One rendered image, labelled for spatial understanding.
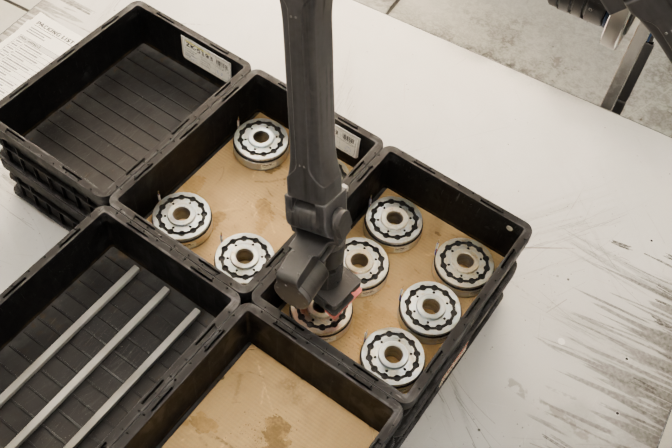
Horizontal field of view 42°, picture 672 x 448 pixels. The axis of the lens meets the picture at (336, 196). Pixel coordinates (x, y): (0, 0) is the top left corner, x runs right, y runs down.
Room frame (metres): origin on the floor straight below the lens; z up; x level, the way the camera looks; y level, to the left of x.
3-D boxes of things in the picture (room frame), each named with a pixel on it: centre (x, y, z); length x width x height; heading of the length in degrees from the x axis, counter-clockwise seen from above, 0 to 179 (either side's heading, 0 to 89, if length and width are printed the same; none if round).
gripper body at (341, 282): (0.70, 0.01, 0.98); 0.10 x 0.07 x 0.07; 53
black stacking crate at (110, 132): (1.06, 0.41, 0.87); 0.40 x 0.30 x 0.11; 149
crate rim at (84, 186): (1.06, 0.41, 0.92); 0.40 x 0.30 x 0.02; 149
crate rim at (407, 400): (0.76, -0.11, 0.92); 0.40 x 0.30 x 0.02; 149
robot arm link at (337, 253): (0.69, 0.01, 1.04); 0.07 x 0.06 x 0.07; 155
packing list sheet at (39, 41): (1.29, 0.71, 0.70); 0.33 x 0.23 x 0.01; 155
